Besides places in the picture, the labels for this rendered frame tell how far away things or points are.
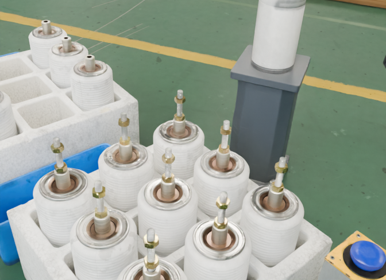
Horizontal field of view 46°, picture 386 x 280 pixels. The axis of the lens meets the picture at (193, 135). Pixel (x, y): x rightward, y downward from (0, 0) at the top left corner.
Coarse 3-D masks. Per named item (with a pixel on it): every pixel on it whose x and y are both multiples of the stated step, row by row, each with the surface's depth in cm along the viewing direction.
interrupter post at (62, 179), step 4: (56, 172) 71; (64, 172) 71; (68, 172) 72; (56, 176) 71; (60, 176) 71; (64, 176) 71; (68, 176) 72; (56, 180) 72; (60, 180) 71; (64, 180) 71; (68, 180) 72; (56, 184) 72; (60, 184) 72; (64, 184) 72; (68, 184) 72; (60, 188) 72; (64, 188) 72
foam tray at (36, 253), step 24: (24, 216) 77; (240, 216) 79; (24, 240) 74; (48, 240) 73; (312, 240) 75; (24, 264) 83; (48, 264) 69; (72, 264) 73; (288, 264) 71; (312, 264) 74
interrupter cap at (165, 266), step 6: (138, 264) 61; (162, 264) 61; (168, 264) 61; (126, 270) 60; (132, 270) 60; (138, 270) 60; (162, 270) 60; (168, 270) 60; (174, 270) 60; (126, 276) 59; (132, 276) 59; (138, 276) 60; (162, 276) 60; (168, 276) 60; (174, 276) 60
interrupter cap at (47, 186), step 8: (72, 168) 76; (48, 176) 74; (72, 176) 75; (80, 176) 75; (40, 184) 72; (48, 184) 73; (72, 184) 73; (80, 184) 73; (40, 192) 71; (48, 192) 71; (56, 192) 71; (64, 192) 71; (72, 192) 71; (80, 192) 71; (56, 200) 70; (64, 200) 70
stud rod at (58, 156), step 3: (54, 138) 68; (57, 138) 68; (54, 141) 68; (57, 141) 68; (54, 144) 68; (57, 144) 68; (57, 153) 69; (60, 153) 69; (57, 156) 69; (60, 156) 69; (57, 159) 70; (60, 159) 70; (57, 162) 70; (60, 162) 70; (57, 165) 70; (60, 165) 70
